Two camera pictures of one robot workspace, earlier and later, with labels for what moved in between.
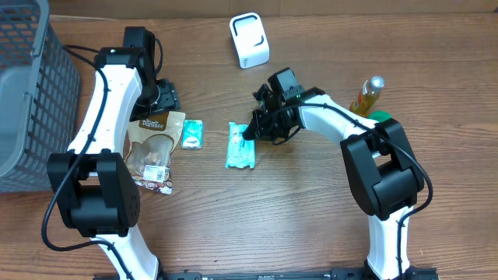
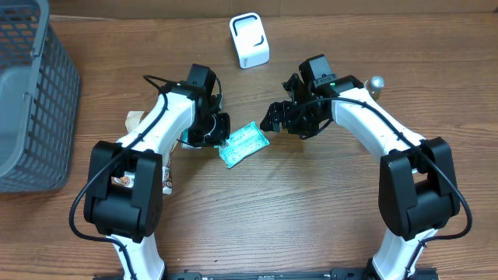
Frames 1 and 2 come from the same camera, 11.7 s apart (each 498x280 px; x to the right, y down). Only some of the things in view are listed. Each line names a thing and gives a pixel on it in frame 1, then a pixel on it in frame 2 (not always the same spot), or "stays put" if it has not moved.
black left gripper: x=166 y=98 → x=219 y=130
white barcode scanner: x=250 y=40 stays put
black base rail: x=337 y=273 stays put
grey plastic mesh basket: x=40 y=96 stays put
